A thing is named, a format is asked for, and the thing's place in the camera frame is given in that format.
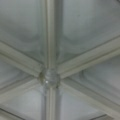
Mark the white divided round tray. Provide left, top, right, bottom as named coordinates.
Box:
left=0, top=0, right=120, bottom=120

